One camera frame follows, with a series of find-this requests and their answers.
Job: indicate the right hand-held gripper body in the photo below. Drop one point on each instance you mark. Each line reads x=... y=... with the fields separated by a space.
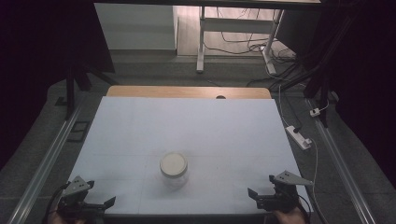
x=281 y=199

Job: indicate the white desk frame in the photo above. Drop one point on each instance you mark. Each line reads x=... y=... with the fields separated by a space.
x=236 y=25

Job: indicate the wooden table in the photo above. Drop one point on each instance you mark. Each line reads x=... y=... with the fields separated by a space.
x=174 y=92

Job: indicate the clear glass jar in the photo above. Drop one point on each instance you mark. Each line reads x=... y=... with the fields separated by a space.
x=175 y=182

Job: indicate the white table sheet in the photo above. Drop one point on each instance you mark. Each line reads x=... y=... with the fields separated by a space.
x=186 y=130

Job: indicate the dark curtain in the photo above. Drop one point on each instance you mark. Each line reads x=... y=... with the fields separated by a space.
x=367 y=77
x=34 y=62

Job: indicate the black tripod stand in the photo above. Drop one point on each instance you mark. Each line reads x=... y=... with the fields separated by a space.
x=71 y=93

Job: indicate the small white adapter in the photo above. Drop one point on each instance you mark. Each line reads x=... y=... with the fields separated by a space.
x=315 y=112

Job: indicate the white power strip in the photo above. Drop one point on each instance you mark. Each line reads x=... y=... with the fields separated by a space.
x=298 y=137

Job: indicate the white cabinet panel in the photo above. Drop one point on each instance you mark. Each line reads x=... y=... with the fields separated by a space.
x=137 y=28

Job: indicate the white jar lid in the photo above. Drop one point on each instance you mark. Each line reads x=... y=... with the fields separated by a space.
x=173 y=164

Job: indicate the aluminium floor rail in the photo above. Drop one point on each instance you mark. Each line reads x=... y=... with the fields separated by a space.
x=46 y=161
x=342 y=168

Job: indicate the person's right hand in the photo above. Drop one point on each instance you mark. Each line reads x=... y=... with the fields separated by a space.
x=289 y=217

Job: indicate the black metal stand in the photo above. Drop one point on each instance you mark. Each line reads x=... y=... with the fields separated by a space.
x=320 y=90

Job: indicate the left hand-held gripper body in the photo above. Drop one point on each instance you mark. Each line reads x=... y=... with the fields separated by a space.
x=74 y=199

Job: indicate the person's left hand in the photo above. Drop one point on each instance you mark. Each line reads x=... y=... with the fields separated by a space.
x=56 y=220

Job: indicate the black rectangular floor frame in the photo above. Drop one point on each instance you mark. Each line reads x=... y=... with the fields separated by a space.
x=78 y=131

